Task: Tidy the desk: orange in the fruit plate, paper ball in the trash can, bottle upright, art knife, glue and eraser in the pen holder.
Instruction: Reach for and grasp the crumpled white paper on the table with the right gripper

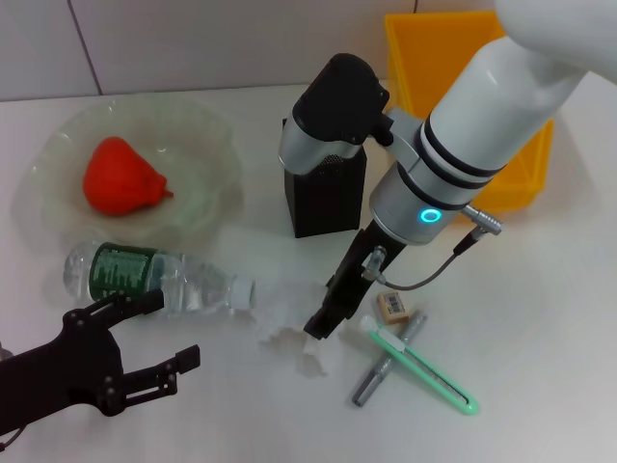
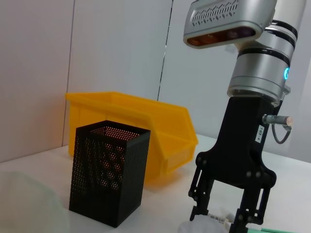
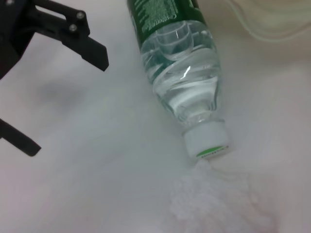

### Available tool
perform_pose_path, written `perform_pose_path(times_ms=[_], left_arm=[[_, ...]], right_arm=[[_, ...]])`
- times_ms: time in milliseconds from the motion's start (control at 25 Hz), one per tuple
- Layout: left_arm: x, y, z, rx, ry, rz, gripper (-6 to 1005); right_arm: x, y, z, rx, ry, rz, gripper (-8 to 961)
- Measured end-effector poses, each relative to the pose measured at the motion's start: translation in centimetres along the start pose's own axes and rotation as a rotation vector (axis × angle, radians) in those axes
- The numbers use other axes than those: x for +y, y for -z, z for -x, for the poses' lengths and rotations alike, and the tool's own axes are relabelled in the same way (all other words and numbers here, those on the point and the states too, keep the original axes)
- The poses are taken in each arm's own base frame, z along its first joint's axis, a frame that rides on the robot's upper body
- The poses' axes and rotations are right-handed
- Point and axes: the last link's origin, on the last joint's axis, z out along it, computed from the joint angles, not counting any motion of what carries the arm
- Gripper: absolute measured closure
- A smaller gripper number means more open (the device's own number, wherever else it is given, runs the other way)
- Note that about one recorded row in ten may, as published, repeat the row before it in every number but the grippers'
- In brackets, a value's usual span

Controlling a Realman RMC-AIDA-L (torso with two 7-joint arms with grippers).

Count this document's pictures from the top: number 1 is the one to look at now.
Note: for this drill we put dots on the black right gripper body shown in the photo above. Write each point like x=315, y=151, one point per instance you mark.
x=349, y=280

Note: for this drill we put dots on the black mesh pen holder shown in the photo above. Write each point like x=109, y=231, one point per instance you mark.
x=328, y=207

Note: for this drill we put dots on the clear green-label water bottle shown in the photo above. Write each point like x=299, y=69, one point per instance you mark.
x=193, y=280

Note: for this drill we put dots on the red-orange orange fruit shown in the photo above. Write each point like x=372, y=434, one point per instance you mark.
x=120, y=178

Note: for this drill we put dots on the grey marker pen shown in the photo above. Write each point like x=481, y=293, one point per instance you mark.
x=371, y=383

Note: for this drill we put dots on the yellow plastic bin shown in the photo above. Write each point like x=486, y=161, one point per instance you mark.
x=434, y=62

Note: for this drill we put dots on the right wrist camera housing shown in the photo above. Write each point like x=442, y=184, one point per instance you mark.
x=337, y=96

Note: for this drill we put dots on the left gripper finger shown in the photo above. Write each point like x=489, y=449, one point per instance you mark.
x=144, y=301
x=188, y=358

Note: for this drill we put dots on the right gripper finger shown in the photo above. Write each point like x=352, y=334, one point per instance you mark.
x=328, y=318

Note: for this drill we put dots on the white paper ball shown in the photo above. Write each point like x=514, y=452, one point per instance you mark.
x=284, y=308

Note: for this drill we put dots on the beige eraser with barcode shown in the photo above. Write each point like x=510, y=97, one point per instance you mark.
x=393, y=307

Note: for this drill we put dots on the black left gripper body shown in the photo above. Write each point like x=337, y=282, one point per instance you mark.
x=58, y=371

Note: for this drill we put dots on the pale green glass fruit plate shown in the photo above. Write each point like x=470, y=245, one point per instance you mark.
x=202, y=159

